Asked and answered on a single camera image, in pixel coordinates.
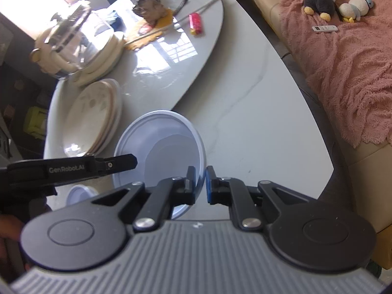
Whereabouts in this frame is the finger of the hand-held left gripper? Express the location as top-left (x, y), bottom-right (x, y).
top-left (92, 154), bottom-right (138, 180)

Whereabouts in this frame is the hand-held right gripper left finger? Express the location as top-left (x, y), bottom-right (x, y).
top-left (91, 165), bottom-right (197, 233)

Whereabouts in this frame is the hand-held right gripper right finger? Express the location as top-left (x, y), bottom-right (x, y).
top-left (205, 165), bottom-right (310, 233)

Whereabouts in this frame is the small white bowl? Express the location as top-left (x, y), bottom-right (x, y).
top-left (66, 184), bottom-right (99, 206)

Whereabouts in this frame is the large white plastic bowl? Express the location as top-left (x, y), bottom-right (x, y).
top-left (113, 110), bottom-right (208, 221)

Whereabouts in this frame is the white leaf-patterned plate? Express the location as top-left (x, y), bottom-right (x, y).
top-left (92, 79), bottom-right (123, 154)
top-left (63, 81), bottom-right (116, 155)
top-left (87, 79), bottom-right (120, 155)

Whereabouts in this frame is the person's left hand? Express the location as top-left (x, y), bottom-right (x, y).
top-left (0, 213), bottom-right (31, 272)

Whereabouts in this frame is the stack of cream dishes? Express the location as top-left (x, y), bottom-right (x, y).
top-left (69, 32), bottom-right (126, 87)

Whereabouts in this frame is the grey glass turntable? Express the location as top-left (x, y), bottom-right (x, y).
top-left (44, 0), bottom-right (224, 172)

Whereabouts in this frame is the glass kettle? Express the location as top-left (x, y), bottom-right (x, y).
top-left (30, 4), bottom-right (116, 77)

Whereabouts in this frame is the yellow mat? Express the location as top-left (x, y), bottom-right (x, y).
top-left (125, 8), bottom-right (175, 51)

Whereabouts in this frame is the beige sofa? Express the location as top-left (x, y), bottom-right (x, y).
top-left (245, 0), bottom-right (392, 252)

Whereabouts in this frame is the red lighter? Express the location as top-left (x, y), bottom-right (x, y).
top-left (188, 12), bottom-right (204, 36)

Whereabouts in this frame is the brown ornament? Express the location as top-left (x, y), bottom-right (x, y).
top-left (132, 0), bottom-right (168, 24)

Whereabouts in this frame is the pink blanket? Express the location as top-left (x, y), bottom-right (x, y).
top-left (228, 0), bottom-right (392, 148)

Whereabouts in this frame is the white remote control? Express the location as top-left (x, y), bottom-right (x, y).
top-left (312, 24), bottom-right (339, 34)

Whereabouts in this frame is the dark penguin plush toy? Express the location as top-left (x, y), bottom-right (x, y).
top-left (303, 0), bottom-right (338, 23)

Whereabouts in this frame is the white plush toy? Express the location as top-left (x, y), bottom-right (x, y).
top-left (338, 0), bottom-right (375, 23)

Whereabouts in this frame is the white cable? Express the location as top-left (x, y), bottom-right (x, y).
top-left (171, 0), bottom-right (231, 29)

